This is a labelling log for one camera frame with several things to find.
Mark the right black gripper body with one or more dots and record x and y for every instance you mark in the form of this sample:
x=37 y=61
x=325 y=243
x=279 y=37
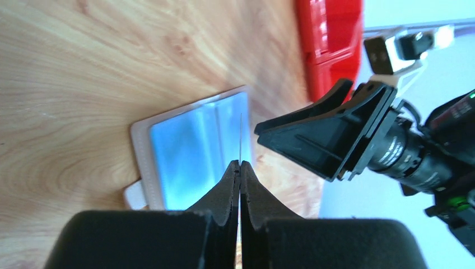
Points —
x=436 y=158

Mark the beige card holder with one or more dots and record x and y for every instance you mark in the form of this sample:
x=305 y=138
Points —
x=182 y=153

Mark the middle red plastic bin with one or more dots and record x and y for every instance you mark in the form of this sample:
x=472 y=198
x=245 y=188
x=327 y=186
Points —
x=330 y=34

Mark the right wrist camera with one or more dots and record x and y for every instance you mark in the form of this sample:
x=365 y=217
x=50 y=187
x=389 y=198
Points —
x=398 y=58

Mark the VIP black credit card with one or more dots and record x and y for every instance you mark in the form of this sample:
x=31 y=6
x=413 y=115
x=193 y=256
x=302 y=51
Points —
x=240 y=138

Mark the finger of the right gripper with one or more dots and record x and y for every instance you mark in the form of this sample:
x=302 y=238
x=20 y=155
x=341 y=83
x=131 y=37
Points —
x=332 y=136

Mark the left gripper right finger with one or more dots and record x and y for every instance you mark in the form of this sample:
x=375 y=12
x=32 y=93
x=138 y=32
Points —
x=273 y=236

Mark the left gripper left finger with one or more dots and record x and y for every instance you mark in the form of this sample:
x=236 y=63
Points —
x=202 y=236

